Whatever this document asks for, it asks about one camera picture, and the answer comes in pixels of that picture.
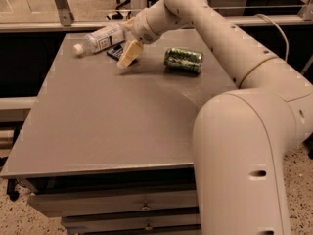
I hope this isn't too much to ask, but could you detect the grey drawer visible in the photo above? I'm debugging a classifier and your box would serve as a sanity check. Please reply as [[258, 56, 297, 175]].
[[62, 211, 201, 233], [28, 190, 198, 217]]

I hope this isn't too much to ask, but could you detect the black caster wheel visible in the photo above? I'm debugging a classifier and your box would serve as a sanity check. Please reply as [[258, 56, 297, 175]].
[[7, 179, 20, 202]]

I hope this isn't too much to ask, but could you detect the clear plastic bottle white cap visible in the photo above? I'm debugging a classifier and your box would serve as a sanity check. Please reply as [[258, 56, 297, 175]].
[[73, 23, 125, 56]]

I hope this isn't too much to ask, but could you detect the white cable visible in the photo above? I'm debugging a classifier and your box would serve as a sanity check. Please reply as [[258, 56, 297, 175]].
[[253, 13, 291, 63]]

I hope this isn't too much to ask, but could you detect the top grey drawer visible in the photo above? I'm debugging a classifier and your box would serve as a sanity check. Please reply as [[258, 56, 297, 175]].
[[28, 190, 198, 217]]

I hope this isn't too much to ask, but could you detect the blue rxbar blueberry wrapper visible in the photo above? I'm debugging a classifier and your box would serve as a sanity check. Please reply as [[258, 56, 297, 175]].
[[107, 44, 126, 63]]

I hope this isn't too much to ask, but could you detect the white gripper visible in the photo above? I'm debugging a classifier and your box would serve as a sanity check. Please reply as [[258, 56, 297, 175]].
[[117, 9, 159, 69]]

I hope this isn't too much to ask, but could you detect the green soda can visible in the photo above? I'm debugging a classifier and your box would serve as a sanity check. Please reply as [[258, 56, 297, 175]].
[[164, 48, 203, 73]]

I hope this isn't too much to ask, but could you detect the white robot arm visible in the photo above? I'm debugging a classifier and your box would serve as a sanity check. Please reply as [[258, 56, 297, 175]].
[[118, 0, 313, 235]]

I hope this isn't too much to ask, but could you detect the grey drawer cabinet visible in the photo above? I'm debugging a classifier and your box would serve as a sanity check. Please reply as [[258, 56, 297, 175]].
[[2, 29, 234, 235]]

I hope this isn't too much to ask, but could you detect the metal railing frame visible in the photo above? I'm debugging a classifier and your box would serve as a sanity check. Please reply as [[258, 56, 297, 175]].
[[0, 0, 313, 32]]

